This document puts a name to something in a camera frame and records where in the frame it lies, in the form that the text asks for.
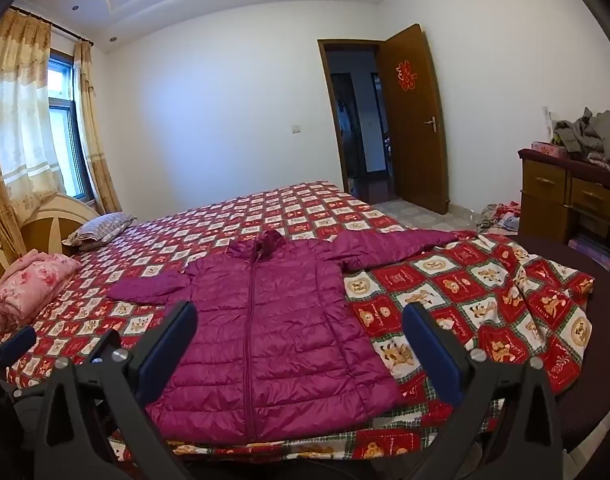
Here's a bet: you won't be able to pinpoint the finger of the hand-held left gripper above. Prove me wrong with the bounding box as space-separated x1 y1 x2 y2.
0 326 37 367

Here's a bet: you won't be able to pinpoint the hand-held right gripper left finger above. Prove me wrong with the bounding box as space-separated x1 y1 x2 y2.
34 301 198 480

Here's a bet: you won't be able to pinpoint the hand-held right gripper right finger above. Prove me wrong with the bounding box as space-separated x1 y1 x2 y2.
402 302 566 480

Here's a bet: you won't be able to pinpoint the purple puffer jacket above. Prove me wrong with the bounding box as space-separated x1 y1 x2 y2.
107 227 478 445

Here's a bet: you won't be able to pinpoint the clothes on floor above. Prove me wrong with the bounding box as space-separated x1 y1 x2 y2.
475 201 523 233

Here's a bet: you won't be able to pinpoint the pile of grey clothes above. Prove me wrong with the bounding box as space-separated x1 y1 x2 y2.
552 107 610 171

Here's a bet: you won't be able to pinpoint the pink folded blanket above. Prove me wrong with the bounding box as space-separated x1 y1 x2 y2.
0 249 82 333

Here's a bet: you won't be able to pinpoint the red printed bedsheet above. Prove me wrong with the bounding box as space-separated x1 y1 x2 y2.
0 180 596 466

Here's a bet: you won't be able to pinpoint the wooden headboard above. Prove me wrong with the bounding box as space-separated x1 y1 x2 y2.
0 192 102 281

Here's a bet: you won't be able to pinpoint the striped pillow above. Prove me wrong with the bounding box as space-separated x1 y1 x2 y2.
62 212 138 252

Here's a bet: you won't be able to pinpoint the dark round bed base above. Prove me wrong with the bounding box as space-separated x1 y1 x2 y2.
515 232 610 453

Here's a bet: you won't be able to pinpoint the wooden dresser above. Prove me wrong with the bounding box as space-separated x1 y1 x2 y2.
517 147 610 271

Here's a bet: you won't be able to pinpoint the brown wooden door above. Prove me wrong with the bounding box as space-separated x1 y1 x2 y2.
377 24 450 215

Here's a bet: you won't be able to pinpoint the wide beige curtain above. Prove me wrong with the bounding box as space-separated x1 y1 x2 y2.
0 7 68 256

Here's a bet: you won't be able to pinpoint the window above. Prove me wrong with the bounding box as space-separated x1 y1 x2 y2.
47 50 93 203

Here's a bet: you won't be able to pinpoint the narrow beige curtain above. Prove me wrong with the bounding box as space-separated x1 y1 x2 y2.
74 41 123 215

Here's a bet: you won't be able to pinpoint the pink box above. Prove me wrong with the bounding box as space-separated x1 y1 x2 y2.
531 141 570 157

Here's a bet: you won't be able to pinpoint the red door decoration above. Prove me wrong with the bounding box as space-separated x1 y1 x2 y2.
396 59 420 93

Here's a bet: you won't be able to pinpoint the dark curtain rod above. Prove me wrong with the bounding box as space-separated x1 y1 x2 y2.
10 5 93 45

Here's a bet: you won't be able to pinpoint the brown door frame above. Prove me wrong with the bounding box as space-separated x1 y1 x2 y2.
317 39 396 206

